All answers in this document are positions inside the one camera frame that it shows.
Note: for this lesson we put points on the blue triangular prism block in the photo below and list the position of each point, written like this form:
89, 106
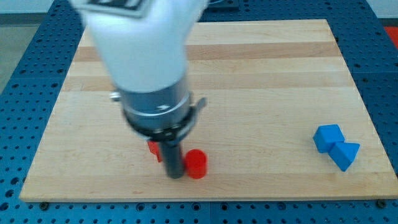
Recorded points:
344, 154

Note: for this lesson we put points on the blue perforated metal table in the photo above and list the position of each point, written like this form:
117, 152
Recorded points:
31, 92

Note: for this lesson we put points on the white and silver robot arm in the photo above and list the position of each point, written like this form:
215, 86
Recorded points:
142, 45

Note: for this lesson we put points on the light wooden board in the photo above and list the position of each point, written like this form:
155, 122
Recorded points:
269, 86

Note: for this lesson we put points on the red star block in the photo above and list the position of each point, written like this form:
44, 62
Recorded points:
154, 149

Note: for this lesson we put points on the red cylinder block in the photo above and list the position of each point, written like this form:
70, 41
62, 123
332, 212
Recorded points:
196, 162

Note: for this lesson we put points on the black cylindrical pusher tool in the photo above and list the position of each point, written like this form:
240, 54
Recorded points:
172, 158

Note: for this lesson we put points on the blue cube block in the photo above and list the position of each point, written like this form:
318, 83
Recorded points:
326, 136

